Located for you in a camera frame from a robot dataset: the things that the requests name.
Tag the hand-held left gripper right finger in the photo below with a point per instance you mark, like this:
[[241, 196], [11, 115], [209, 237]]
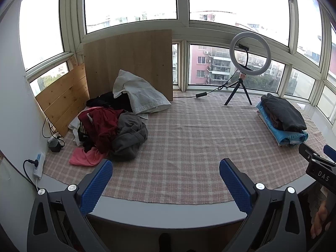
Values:
[[235, 186]]

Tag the dark grey daisy print T-shirt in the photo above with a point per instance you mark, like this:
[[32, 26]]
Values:
[[128, 136]]

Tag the black tripod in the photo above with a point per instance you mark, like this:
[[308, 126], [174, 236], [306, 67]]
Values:
[[240, 84]]

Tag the blue folded garment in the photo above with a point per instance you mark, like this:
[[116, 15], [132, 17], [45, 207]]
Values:
[[286, 136]]

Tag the black power adapter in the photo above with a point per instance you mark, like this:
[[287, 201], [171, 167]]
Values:
[[54, 145]]

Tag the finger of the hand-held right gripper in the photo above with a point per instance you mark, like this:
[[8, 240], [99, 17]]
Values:
[[331, 153], [309, 154]]

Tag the pink plaid mat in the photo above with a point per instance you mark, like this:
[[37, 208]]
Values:
[[183, 149]]

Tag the light plywood board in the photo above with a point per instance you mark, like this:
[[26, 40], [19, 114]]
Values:
[[131, 57]]

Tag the white garment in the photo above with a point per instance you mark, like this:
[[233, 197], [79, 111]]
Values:
[[141, 92]]

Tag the white power strip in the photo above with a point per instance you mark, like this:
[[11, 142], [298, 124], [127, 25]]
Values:
[[39, 166]]

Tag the pine slat board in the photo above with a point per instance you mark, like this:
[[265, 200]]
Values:
[[63, 102]]

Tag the black gooseneck phone clamp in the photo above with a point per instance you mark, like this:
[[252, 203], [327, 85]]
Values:
[[244, 47]]

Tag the pink garment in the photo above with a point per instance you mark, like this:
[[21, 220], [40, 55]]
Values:
[[84, 157]]

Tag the person's right hand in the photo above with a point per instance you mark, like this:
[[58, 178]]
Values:
[[321, 215]]

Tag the black garment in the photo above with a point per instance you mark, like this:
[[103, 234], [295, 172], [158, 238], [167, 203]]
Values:
[[110, 101]]

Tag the dark red garment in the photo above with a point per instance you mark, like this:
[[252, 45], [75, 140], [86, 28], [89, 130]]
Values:
[[105, 123]]

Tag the white cloth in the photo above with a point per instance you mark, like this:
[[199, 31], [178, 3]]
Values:
[[74, 128]]

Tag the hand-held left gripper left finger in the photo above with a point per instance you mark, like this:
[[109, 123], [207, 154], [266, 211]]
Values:
[[95, 186]]

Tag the dark folded garment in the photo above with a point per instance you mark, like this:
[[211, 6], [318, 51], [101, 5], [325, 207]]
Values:
[[283, 113]]

